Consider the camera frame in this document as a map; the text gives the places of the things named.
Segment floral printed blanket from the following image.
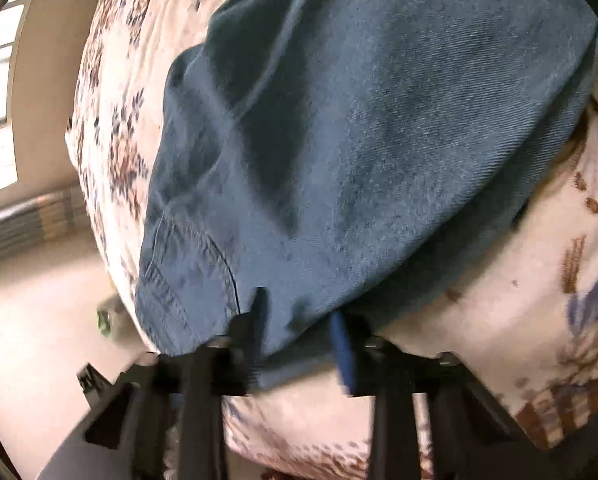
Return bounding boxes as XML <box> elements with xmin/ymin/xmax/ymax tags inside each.
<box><xmin>65</xmin><ymin>0</ymin><xmax>598</xmax><ymax>480</ymax></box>

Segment small green object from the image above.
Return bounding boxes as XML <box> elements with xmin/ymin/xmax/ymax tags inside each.
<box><xmin>96</xmin><ymin>300</ymin><xmax>126</xmax><ymax>342</ymax></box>

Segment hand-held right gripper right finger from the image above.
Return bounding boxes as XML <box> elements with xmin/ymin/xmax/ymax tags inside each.
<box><xmin>329</xmin><ymin>310</ymin><xmax>547</xmax><ymax>480</ymax></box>

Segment blue denim pants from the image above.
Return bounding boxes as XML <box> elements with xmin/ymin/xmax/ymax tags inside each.
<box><xmin>135</xmin><ymin>0</ymin><xmax>598</xmax><ymax>392</ymax></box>

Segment ribbed radiator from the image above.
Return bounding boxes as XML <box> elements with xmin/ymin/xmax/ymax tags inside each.
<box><xmin>0</xmin><ymin>185</ymin><xmax>92</xmax><ymax>267</ymax></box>

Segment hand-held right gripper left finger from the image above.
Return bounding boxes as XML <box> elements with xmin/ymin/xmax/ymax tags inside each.
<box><xmin>76</xmin><ymin>287</ymin><xmax>270</xmax><ymax>480</ymax></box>

